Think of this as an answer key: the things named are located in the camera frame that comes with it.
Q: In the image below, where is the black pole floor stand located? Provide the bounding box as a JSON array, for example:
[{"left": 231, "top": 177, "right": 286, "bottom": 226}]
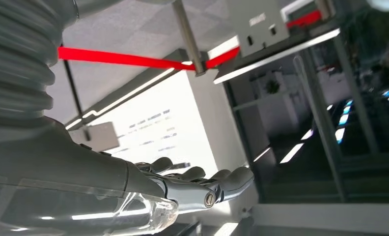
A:
[{"left": 62, "top": 59, "right": 121, "bottom": 153}]

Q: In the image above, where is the red barrier belt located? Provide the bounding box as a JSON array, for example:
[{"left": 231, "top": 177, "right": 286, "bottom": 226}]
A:
[
  {"left": 57, "top": 46, "right": 197, "bottom": 71},
  {"left": 194, "top": 9, "right": 322, "bottom": 71}
]

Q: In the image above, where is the small green plant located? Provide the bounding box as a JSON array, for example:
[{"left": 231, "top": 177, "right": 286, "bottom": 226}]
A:
[{"left": 266, "top": 80, "right": 281, "bottom": 95}]

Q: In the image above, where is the chrome stanchion post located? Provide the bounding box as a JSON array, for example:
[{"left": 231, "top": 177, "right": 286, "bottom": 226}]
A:
[{"left": 172, "top": 0, "right": 206, "bottom": 78}]

